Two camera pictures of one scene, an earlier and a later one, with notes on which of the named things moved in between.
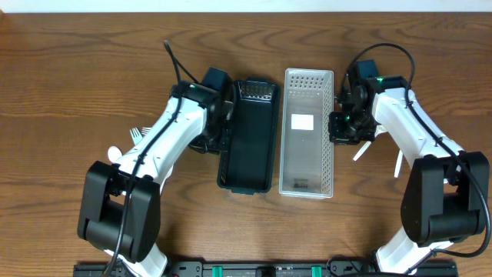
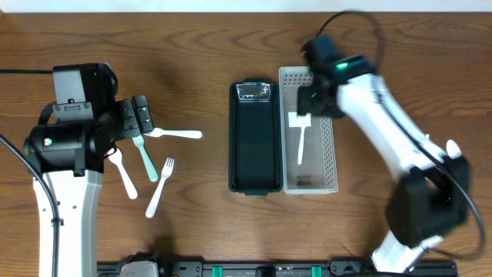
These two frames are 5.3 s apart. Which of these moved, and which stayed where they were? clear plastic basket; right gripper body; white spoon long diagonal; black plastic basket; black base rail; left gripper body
Moved: left gripper body; white spoon long diagonal; right gripper body; black plastic basket
Stayed: clear plastic basket; black base rail
